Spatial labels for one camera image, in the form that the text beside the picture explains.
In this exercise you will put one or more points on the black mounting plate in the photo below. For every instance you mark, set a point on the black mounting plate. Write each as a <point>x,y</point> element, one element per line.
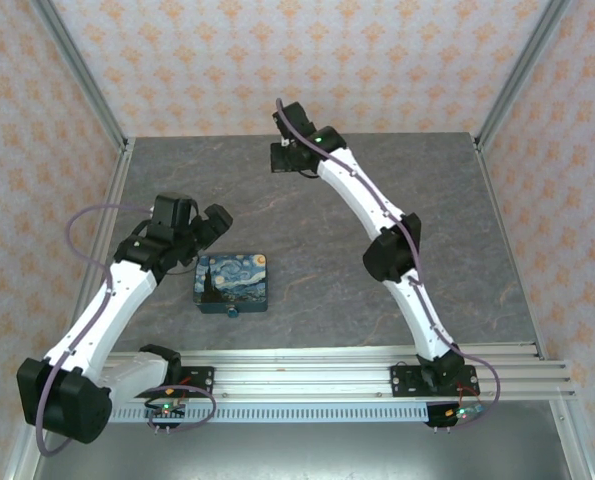
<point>199,381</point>
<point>407,381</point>

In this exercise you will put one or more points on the aluminium frame post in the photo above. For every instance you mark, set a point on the aluminium frame post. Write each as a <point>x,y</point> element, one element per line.
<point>86,75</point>
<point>516,75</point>

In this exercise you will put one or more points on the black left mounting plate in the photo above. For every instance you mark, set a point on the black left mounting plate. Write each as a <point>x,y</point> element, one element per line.
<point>199,381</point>

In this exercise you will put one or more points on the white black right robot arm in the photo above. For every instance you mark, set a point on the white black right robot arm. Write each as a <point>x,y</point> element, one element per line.
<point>357,190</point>

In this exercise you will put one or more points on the grey metal panel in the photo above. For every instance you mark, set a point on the grey metal panel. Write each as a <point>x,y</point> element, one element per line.
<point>302,455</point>

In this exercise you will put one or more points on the starry night painted box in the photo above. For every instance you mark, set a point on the starry night painted box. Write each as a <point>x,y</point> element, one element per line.
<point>229,280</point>

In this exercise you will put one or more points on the blue round padlock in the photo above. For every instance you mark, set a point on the blue round padlock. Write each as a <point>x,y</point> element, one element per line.
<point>233,313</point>

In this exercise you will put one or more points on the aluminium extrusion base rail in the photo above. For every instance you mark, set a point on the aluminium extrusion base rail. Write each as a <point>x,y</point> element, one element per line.
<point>302,372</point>

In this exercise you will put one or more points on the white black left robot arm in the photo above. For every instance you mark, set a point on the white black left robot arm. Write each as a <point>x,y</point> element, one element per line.
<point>112,300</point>

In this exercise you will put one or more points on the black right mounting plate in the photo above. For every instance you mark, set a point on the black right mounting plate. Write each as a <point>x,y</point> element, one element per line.
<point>407,381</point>

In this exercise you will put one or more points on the aluminium table side rail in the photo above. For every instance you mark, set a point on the aluminium table side rail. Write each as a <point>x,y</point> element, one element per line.
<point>514,250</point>
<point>119,180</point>

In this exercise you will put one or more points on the aluminium lower frame rail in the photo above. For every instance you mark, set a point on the aluminium lower frame rail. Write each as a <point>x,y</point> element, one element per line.
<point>19,467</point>
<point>572,450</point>

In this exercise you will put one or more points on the circuit board with green LED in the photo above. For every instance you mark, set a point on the circuit board with green LED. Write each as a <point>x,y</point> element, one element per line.
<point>459,414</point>
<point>167,411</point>

